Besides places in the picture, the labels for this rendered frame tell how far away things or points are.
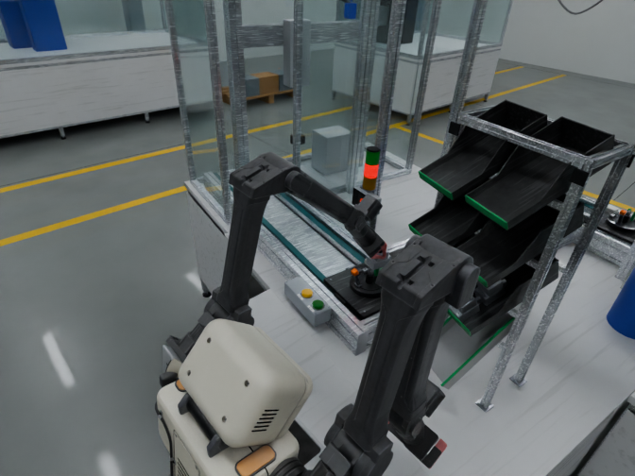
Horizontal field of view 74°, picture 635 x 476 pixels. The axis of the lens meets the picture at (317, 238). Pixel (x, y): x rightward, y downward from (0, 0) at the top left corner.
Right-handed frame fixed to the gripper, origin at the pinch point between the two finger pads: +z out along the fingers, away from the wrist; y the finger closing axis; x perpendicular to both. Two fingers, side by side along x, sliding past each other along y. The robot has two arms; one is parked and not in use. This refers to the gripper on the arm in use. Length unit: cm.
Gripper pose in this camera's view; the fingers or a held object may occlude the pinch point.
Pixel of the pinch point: (379, 252)
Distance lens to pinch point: 141.0
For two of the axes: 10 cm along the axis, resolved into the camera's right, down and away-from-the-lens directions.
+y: -4.5, -5.3, 7.1
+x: -7.2, 6.9, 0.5
